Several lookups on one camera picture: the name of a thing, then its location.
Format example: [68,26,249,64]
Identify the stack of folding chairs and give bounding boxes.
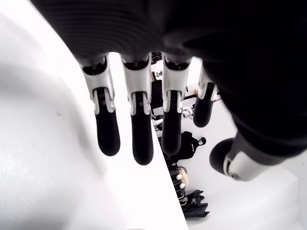
[167,162,190,209]

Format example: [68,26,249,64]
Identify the cream plush toy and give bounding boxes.
[176,166,190,190]

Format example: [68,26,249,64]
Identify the black folded umbrellas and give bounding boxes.
[182,189,210,219]

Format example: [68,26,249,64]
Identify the black cabinet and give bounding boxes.
[150,80,164,115]

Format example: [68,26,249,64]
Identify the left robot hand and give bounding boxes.
[31,0,307,183]

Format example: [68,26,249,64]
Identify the black backpack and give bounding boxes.
[178,130,207,160]

